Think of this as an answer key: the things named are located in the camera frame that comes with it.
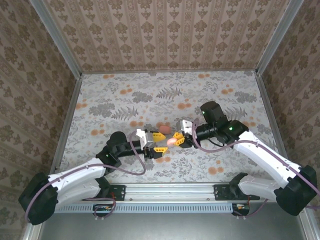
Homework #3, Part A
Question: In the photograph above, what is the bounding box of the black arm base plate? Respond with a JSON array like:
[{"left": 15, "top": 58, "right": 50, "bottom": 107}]
[
  {"left": 214, "top": 184, "right": 261, "bottom": 201},
  {"left": 99, "top": 184, "right": 126, "bottom": 201}
]

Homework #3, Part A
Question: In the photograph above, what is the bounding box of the floral patterned tablecloth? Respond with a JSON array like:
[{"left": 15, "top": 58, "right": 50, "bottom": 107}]
[{"left": 53, "top": 70, "right": 288, "bottom": 184}]

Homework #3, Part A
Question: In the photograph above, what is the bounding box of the black connector box with wires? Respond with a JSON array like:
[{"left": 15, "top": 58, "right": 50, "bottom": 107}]
[
  {"left": 92, "top": 203, "right": 115, "bottom": 218},
  {"left": 231, "top": 202, "right": 251, "bottom": 216}
]

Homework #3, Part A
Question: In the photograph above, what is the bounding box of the aluminium mounting rail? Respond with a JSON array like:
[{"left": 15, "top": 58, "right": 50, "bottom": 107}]
[{"left": 106, "top": 183, "right": 261, "bottom": 201}]

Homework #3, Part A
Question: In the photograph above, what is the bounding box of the grey slotted cable duct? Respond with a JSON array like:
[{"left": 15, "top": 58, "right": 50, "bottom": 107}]
[{"left": 53, "top": 202, "right": 235, "bottom": 214}]

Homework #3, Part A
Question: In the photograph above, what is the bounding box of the aluminium corner post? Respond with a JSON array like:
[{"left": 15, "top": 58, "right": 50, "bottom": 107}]
[
  {"left": 254, "top": 0, "right": 307, "bottom": 76},
  {"left": 29, "top": 0, "right": 83, "bottom": 78}
]

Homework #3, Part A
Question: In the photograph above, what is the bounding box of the aluminium side rail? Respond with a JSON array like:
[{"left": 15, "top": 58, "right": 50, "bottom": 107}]
[
  {"left": 48, "top": 74, "right": 83, "bottom": 176},
  {"left": 254, "top": 72, "right": 288, "bottom": 163}
]

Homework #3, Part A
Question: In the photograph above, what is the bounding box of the thin black wire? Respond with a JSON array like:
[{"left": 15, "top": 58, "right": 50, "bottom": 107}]
[{"left": 207, "top": 138, "right": 227, "bottom": 149}]

